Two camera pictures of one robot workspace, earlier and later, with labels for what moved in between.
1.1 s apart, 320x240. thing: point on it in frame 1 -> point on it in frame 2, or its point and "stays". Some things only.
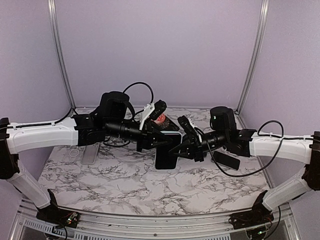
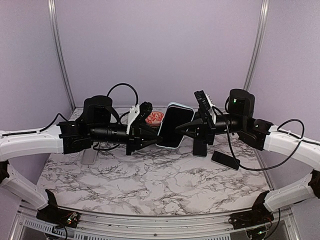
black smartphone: (226, 160) stays
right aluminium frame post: (255, 60) stays
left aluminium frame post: (52, 6) stays
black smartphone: (164, 159) -> (175, 116)
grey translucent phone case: (89, 154) stays
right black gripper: (194, 149) -> (204, 128)
